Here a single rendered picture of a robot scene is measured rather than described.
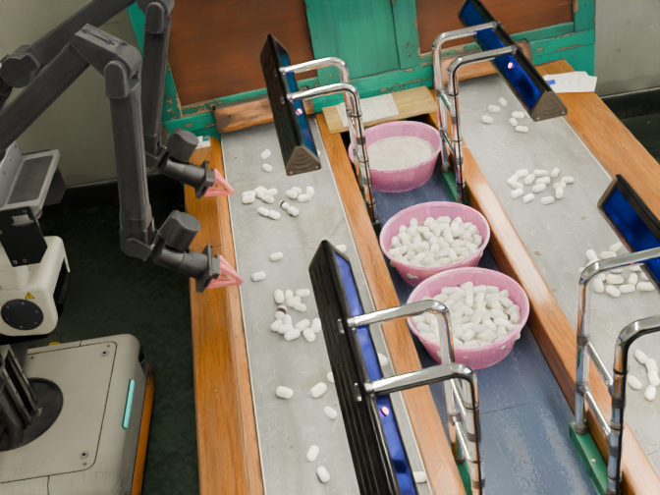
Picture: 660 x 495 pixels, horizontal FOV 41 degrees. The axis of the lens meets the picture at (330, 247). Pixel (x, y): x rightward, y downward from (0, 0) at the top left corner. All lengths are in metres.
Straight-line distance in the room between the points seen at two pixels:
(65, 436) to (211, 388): 0.83
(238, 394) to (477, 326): 0.53
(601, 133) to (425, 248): 0.63
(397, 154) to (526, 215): 0.48
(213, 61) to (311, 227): 0.65
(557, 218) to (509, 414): 0.59
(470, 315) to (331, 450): 0.46
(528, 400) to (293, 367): 0.50
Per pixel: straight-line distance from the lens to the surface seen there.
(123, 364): 2.79
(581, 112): 2.63
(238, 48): 2.68
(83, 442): 2.61
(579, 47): 2.94
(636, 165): 2.40
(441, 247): 2.18
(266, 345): 2.00
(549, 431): 1.84
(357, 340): 1.43
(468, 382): 1.36
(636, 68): 4.02
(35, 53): 2.29
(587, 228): 2.22
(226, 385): 1.90
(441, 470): 1.67
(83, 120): 3.89
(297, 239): 2.28
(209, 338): 2.02
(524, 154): 2.49
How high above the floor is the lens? 2.08
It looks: 37 degrees down
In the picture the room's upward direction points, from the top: 11 degrees counter-clockwise
